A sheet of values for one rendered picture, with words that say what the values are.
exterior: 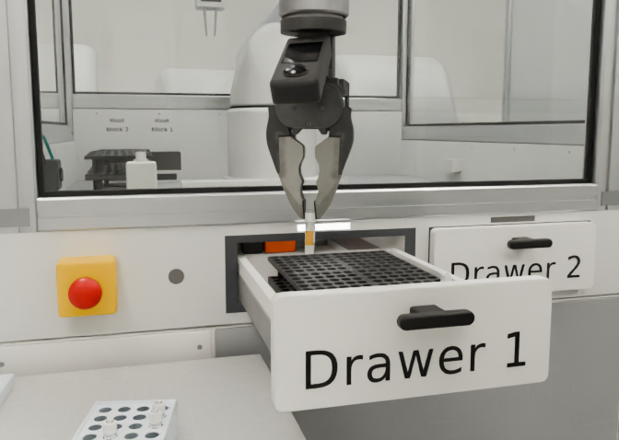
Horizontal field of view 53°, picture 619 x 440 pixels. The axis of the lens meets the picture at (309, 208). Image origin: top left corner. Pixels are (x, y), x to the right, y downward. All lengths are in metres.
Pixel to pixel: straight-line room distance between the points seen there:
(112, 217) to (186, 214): 0.10
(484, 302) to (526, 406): 0.53
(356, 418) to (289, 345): 0.46
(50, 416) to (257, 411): 0.23
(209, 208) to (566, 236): 0.57
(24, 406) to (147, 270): 0.23
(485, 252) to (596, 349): 0.30
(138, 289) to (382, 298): 0.41
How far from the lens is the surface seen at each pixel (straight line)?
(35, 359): 0.94
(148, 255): 0.89
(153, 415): 0.64
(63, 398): 0.83
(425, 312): 0.59
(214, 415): 0.75
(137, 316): 0.91
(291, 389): 0.60
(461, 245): 0.99
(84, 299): 0.83
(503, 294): 0.66
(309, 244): 0.69
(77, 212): 0.89
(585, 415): 1.24
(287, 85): 0.58
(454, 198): 0.99
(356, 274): 0.78
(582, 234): 1.11
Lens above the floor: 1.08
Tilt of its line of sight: 7 degrees down
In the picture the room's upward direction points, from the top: straight up
